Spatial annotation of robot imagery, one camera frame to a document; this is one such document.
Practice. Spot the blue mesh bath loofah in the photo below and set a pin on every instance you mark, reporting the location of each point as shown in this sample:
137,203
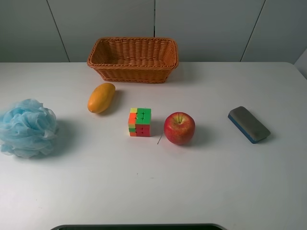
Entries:
28,129

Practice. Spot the grey blue whiteboard eraser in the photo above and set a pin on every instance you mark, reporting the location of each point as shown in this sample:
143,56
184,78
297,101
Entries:
248,124

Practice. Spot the colourful puzzle cube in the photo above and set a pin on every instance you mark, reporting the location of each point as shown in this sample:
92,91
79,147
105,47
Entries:
139,122

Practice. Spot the yellow mango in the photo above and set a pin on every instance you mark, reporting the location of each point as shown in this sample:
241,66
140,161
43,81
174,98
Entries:
101,98

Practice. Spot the red apple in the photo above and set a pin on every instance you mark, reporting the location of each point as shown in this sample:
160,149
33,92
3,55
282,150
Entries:
179,128

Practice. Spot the orange wicker basket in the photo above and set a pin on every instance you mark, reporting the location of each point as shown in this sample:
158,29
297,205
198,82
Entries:
134,59

